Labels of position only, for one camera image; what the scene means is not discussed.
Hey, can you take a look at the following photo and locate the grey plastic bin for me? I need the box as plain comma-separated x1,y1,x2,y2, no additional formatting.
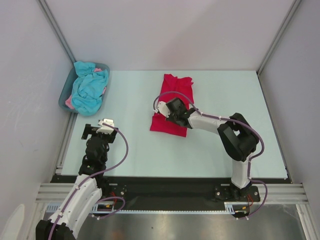
58,61,112,116

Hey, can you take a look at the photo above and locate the aluminium frame rail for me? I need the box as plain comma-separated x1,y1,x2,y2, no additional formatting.
35,183,309,205

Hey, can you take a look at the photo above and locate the red t shirt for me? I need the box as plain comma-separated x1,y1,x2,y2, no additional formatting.
149,73,195,138

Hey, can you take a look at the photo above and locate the cyan t shirt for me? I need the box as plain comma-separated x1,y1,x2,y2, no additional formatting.
71,61,110,117

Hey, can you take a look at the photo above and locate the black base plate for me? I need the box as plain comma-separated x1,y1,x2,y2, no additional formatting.
49,176,293,212

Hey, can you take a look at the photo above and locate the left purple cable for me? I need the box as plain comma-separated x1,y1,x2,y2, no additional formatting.
48,121,130,240

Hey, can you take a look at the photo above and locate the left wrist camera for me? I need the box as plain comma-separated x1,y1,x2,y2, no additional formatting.
96,118,115,135

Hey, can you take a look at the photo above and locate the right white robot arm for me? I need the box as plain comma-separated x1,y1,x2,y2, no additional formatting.
156,97,259,201

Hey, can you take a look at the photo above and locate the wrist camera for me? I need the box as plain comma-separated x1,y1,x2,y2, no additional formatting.
96,118,115,135
154,101,171,118

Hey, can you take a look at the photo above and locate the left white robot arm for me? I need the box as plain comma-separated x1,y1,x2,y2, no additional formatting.
35,119,117,240

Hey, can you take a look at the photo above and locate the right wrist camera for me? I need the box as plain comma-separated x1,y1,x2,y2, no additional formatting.
154,101,171,118

